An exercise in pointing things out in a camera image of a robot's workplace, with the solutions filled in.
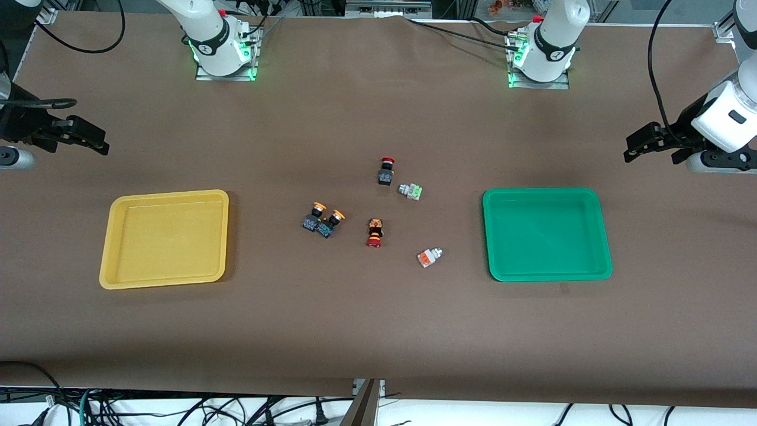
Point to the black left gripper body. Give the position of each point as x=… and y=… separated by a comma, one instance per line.
x=678, y=135

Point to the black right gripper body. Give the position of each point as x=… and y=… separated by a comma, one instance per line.
x=25, y=123

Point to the orange button blue switch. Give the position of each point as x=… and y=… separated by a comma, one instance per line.
x=313, y=218

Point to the white pushbutton green block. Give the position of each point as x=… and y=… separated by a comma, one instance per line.
x=410, y=191

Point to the white pushbutton orange block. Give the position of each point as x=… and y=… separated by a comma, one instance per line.
x=430, y=257

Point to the yellow pushbutton green-striped block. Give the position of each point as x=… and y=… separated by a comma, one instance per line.
x=330, y=225

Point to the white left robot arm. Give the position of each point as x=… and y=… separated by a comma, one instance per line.
x=553, y=41

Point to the yellow plastic tray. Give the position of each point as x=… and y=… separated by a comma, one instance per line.
x=165, y=239

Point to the green plastic tray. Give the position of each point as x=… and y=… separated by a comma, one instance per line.
x=547, y=235

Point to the red mushroom button black block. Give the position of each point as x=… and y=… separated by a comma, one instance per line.
x=386, y=172

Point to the red mushroom button orange block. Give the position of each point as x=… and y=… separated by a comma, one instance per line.
x=375, y=232

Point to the grey device behind table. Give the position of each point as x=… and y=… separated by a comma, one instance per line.
x=387, y=8

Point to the brown table cover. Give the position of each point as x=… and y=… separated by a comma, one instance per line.
x=378, y=331

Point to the aluminium frame profile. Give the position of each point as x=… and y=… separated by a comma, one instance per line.
x=726, y=26

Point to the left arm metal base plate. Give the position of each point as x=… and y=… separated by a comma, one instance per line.
x=538, y=80

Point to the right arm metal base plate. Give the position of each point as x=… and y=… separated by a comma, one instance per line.
x=227, y=72

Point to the metal table post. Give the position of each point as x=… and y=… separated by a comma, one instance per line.
x=362, y=405

